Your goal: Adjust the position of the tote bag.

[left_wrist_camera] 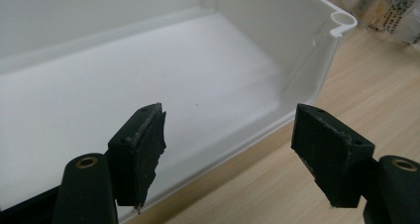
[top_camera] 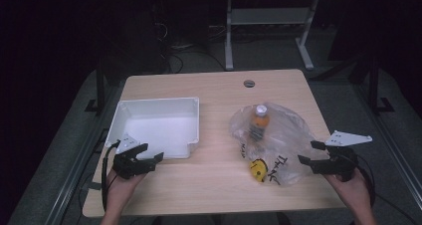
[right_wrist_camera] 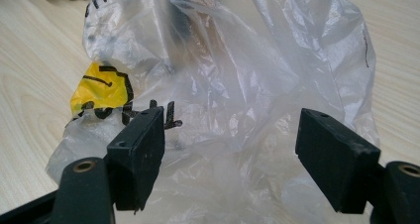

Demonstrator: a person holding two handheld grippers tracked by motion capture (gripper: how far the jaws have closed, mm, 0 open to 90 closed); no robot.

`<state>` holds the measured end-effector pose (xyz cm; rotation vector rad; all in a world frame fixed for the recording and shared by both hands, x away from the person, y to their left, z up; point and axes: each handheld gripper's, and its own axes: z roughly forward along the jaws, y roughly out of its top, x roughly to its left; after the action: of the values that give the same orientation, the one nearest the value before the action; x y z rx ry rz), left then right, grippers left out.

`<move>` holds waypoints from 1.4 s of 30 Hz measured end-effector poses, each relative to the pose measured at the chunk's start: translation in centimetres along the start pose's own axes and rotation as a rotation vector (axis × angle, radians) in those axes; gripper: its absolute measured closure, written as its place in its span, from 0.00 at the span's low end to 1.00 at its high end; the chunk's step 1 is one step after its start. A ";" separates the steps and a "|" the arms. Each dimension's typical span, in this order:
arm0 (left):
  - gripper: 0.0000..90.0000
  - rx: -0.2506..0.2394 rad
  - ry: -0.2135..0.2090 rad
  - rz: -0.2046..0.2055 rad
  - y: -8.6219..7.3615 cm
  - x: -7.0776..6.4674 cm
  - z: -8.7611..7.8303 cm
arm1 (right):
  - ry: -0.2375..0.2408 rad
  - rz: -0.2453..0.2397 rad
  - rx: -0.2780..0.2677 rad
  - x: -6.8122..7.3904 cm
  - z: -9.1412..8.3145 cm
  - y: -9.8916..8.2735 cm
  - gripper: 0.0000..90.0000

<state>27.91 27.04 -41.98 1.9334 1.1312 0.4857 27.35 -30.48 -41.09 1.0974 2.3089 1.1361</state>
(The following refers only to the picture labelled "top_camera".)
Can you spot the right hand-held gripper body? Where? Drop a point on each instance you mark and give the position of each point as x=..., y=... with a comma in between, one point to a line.
x=338, y=162

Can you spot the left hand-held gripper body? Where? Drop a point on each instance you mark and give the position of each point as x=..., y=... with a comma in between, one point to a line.
x=127, y=167

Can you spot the white plastic tray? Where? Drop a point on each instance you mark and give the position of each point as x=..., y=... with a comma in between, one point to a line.
x=159, y=132

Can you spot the clear plastic bag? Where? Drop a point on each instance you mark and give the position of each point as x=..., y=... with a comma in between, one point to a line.
x=285, y=142

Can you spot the orange drink bottle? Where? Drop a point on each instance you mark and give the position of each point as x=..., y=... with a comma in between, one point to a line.
x=259, y=122

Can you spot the person's left hand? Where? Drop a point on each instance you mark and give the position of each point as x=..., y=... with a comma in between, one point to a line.
x=123, y=188

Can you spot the person's right hand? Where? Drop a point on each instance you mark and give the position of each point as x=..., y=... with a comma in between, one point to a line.
x=353, y=191

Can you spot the grey tape strip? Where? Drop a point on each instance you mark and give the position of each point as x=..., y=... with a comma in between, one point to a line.
x=93, y=186

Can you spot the dark metal stand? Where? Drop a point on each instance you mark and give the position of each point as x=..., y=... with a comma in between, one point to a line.
x=375, y=92
x=99, y=92

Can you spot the grey table grommet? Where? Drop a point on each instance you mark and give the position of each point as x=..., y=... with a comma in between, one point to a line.
x=249, y=83

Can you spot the grey metal floor rail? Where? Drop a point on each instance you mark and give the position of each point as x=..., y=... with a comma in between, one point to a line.
x=394, y=152
x=76, y=172

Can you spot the white metal desk frame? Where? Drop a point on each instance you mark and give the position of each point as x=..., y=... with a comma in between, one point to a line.
x=265, y=16

